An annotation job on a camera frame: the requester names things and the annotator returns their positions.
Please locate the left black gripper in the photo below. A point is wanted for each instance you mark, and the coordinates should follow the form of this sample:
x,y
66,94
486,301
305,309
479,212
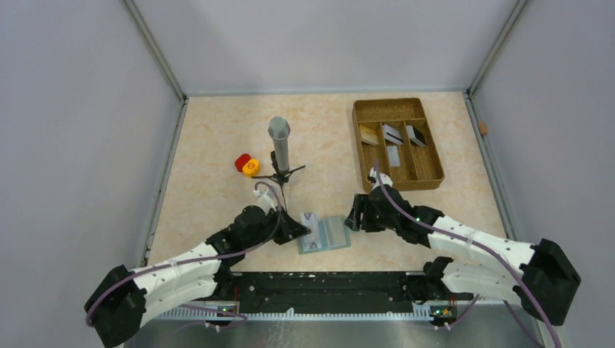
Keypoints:
x,y
289,229

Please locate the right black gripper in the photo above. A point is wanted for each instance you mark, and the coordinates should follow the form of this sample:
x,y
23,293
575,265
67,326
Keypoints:
x,y
362,204

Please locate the silver VIP credit card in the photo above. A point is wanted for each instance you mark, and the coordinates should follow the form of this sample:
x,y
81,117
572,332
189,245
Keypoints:
x,y
311,241

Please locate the green card holder wallet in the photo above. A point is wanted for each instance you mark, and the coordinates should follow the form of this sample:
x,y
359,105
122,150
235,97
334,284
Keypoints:
x,y
334,234

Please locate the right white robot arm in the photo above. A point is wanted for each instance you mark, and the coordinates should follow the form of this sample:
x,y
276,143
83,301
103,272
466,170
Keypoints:
x,y
539,277

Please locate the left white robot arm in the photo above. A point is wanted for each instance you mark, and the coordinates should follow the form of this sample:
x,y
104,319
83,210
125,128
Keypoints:
x,y
127,299

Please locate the gold card in tray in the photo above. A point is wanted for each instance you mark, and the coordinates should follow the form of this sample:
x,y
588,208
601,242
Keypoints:
x,y
368,135

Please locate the brown woven cutlery tray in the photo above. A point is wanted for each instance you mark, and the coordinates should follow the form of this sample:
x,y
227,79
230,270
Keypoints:
x,y
421,168

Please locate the grey microphone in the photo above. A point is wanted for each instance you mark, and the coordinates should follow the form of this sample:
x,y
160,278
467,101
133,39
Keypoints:
x,y
279,131

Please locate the small wooden block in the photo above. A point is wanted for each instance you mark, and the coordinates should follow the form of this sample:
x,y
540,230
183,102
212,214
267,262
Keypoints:
x,y
483,129

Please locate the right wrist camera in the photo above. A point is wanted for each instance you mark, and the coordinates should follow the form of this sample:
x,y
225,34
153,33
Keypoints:
x,y
375,178

